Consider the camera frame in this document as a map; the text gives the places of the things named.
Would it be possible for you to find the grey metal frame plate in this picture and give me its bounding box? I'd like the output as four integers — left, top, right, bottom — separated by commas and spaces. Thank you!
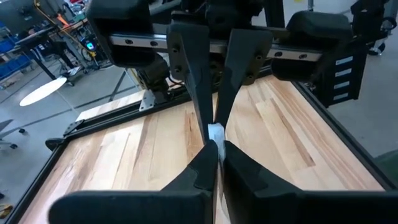
139, 89, 156, 112

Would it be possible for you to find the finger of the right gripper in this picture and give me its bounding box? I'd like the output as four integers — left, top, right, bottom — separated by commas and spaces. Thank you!
167, 23, 216, 144
213, 28, 274, 129

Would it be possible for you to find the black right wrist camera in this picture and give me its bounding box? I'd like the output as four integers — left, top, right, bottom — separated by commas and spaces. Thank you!
205, 0, 264, 32

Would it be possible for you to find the dark green bulky object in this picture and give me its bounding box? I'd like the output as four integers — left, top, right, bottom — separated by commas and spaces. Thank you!
374, 148, 398, 187

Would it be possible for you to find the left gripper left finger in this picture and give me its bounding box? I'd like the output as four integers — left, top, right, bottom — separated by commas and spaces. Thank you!
161, 139, 219, 191

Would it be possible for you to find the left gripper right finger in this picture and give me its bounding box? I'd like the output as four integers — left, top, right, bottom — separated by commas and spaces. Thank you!
223, 140, 302, 191

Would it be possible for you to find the grey office chair base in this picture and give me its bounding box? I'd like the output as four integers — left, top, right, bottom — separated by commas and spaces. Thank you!
0, 119, 26, 150

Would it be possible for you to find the clear plastic zip bag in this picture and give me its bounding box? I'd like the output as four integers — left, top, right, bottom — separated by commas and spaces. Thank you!
207, 123, 231, 224

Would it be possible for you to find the shelf with blue bins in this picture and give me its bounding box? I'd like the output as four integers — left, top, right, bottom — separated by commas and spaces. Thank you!
0, 37, 34, 82

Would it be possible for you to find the black controller box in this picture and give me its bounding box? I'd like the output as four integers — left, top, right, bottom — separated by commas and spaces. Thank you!
322, 43, 368, 108

